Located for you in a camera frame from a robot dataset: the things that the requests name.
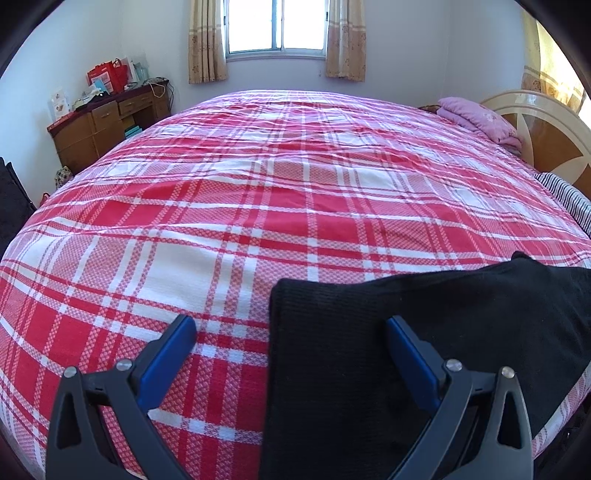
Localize beige patterned curtain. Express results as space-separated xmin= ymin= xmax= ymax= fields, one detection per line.
xmin=188 ymin=0 xmax=228 ymax=85
xmin=325 ymin=0 xmax=367 ymax=83

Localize sliding window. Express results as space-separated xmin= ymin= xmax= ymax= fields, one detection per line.
xmin=223 ymin=0 xmax=329 ymax=58

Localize red gift bag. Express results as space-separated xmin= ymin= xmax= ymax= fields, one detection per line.
xmin=87 ymin=58 xmax=130 ymax=93

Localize red plaid bed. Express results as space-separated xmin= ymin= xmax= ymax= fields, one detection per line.
xmin=0 ymin=89 xmax=591 ymax=480

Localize yellow curtain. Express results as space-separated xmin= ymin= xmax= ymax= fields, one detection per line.
xmin=521 ymin=9 xmax=589 ymax=114

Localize white and teal box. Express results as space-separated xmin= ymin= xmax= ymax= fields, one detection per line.
xmin=129 ymin=55 xmax=151 ymax=84

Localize striped pillow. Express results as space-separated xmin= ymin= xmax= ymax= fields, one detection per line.
xmin=533 ymin=172 xmax=591 ymax=236

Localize black pants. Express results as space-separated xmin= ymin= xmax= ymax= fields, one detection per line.
xmin=261 ymin=251 xmax=591 ymax=480

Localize wooden desk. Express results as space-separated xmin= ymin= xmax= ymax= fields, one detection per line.
xmin=47 ymin=79 xmax=171 ymax=175

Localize cream and brown headboard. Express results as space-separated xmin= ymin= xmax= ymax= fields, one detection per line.
xmin=480 ymin=90 xmax=591 ymax=199

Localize black suitcase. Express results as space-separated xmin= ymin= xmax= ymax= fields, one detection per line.
xmin=0 ymin=157 xmax=37 ymax=257

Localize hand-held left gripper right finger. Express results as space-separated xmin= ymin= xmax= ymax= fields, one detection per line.
xmin=385 ymin=316 xmax=534 ymax=480

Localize folded pink blanket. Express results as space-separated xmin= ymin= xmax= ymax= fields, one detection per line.
xmin=436 ymin=97 xmax=523 ymax=153

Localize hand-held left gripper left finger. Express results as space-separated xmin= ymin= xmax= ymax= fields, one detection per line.
xmin=46 ymin=315 xmax=198 ymax=480

